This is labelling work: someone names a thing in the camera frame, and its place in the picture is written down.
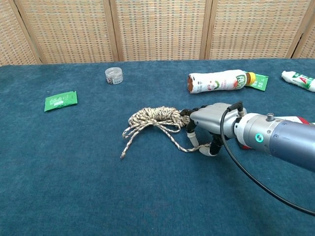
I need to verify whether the woven folding screen panel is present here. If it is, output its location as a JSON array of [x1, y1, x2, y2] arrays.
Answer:
[[109, 0, 212, 62], [0, 0, 41, 66], [204, 0, 311, 60], [292, 19, 315, 59], [9, 0, 120, 64]]

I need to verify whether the green foil sachet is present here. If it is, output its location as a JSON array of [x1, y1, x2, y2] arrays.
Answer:
[[44, 90, 78, 113], [250, 73, 269, 91]]

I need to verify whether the red label juice bottle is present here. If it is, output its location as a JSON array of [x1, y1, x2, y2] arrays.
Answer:
[[238, 115, 315, 150]]

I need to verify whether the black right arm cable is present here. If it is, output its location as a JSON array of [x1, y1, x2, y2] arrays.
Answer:
[[220, 101, 315, 217]]

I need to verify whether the blue carpet table cover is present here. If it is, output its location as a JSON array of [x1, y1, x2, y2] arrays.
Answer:
[[0, 58, 315, 236]]

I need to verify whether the small clear plastic jar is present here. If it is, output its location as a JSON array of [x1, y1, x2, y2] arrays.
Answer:
[[104, 67, 124, 86]]

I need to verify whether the small white yogurt bottle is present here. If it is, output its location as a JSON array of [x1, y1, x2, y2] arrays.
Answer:
[[281, 70, 315, 93]]

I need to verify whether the braided beige rope bundle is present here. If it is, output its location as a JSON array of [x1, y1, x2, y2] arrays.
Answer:
[[120, 106, 212, 159]]

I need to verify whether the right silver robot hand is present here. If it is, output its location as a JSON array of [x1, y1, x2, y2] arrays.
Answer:
[[180, 102, 248, 157]]

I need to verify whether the white bottle with orange cap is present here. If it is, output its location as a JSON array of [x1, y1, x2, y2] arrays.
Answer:
[[188, 69, 256, 94]]

